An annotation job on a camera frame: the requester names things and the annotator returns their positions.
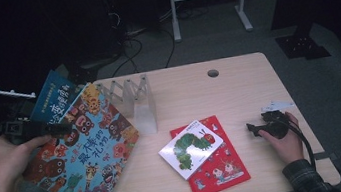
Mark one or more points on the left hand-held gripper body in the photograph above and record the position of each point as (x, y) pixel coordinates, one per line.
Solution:
(23, 130)

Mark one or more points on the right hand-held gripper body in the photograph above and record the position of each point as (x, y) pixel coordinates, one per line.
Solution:
(275, 126)

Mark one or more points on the dark blue monster picture book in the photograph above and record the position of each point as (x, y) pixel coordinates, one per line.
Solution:
(54, 95)

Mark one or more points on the light blue animals picture book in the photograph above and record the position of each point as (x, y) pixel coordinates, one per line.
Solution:
(93, 160)

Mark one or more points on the white caterpillar board book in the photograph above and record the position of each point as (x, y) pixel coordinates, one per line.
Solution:
(189, 150)

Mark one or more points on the white expandable book rack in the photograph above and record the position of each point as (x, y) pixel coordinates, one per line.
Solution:
(141, 106)

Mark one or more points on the person's right hand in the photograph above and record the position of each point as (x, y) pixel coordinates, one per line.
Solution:
(287, 148)

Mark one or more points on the person's left hand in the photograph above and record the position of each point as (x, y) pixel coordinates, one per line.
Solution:
(7, 169)

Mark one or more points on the red picture book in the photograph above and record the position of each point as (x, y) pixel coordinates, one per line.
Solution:
(222, 169)

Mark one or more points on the grey tape strip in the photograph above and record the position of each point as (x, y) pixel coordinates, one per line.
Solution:
(326, 156)

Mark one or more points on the black stand base plate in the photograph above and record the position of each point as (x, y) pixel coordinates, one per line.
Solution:
(83, 75)
(302, 45)

